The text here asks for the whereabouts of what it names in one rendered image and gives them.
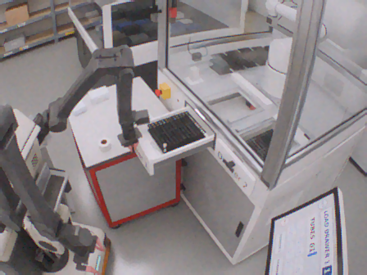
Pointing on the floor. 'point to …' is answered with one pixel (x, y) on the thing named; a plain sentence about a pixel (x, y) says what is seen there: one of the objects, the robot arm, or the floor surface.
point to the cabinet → (261, 222)
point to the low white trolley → (122, 160)
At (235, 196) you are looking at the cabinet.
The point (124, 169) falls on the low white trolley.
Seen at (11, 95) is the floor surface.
